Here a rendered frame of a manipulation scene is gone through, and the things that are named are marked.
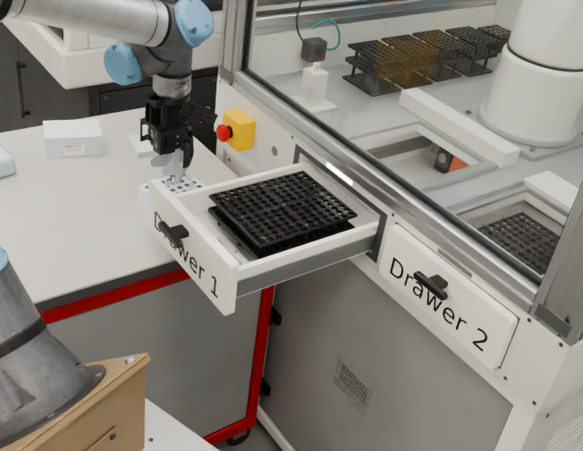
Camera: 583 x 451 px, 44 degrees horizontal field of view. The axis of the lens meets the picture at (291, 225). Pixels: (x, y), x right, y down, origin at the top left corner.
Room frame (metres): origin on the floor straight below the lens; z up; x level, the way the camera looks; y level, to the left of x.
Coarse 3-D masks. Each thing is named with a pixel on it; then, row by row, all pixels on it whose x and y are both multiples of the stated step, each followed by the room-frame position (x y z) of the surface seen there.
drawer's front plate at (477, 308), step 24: (408, 240) 1.06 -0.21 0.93; (384, 264) 1.09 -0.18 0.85; (408, 264) 1.05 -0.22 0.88; (432, 264) 1.01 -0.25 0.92; (408, 288) 1.04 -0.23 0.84; (456, 288) 0.96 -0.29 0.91; (432, 312) 0.99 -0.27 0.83; (456, 312) 0.95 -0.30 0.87; (480, 312) 0.92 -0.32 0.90; (504, 312) 0.90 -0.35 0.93; (456, 336) 0.94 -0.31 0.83; (480, 336) 0.91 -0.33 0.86; (504, 336) 0.88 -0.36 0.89; (480, 360) 0.90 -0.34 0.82
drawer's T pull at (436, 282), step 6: (414, 276) 0.99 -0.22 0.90; (420, 276) 0.98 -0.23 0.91; (432, 276) 0.99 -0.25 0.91; (438, 276) 0.99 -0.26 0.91; (420, 282) 0.98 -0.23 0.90; (426, 282) 0.97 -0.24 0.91; (432, 282) 0.97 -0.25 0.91; (438, 282) 0.97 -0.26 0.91; (444, 282) 0.97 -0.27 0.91; (432, 288) 0.96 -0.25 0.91; (438, 288) 0.95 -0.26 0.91; (438, 294) 0.94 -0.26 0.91; (444, 294) 0.94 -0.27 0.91
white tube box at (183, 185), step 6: (162, 180) 1.34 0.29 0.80; (168, 180) 1.35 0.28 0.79; (186, 180) 1.35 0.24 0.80; (192, 180) 1.36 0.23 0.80; (198, 180) 1.36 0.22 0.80; (144, 186) 1.31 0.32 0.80; (174, 186) 1.32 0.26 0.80; (180, 186) 1.33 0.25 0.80; (186, 186) 1.33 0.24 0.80; (198, 186) 1.34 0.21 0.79; (204, 186) 1.34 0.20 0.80; (144, 192) 1.29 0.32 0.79; (174, 192) 1.30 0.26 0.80; (144, 198) 1.29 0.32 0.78; (144, 204) 1.29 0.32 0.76
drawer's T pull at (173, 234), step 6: (162, 222) 1.02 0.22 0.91; (162, 228) 1.01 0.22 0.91; (168, 228) 1.01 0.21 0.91; (174, 228) 1.01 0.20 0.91; (180, 228) 1.02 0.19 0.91; (168, 234) 1.00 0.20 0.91; (174, 234) 0.99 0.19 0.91; (180, 234) 1.00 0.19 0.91; (186, 234) 1.01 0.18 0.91; (174, 240) 0.98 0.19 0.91; (180, 240) 0.98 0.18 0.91; (174, 246) 0.98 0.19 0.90; (180, 246) 0.97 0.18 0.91
